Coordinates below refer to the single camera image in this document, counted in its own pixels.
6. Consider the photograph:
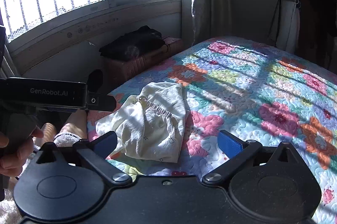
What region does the cream patterned pajama garment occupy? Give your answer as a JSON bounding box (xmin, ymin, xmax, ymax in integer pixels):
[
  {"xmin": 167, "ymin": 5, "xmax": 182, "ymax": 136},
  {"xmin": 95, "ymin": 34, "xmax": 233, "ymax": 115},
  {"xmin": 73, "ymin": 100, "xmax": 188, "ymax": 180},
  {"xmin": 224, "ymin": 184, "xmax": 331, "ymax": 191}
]
[{"xmin": 95, "ymin": 82, "xmax": 188, "ymax": 163}]

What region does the person's left hand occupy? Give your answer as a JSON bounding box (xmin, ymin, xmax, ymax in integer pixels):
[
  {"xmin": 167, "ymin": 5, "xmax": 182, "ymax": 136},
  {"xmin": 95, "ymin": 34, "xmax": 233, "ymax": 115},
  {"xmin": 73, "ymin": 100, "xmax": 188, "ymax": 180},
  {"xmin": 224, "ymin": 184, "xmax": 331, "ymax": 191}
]
[{"xmin": 1, "ymin": 127, "xmax": 44, "ymax": 177}]

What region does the black bag on box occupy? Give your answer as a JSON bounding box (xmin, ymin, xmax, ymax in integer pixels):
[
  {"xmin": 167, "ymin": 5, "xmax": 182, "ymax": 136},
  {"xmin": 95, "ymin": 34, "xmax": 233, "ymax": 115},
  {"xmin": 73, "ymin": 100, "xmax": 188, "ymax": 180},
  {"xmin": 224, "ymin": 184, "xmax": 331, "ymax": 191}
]
[{"xmin": 99, "ymin": 25, "xmax": 165, "ymax": 61}]

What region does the white hanging garment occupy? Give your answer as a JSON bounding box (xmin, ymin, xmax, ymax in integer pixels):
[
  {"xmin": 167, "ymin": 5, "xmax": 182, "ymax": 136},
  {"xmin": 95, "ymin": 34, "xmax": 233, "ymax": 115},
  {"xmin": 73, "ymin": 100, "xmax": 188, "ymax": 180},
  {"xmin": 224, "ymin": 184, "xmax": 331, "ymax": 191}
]
[{"xmin": 274, "ymin": 0, "xmax": 300, "ymax": 54}]

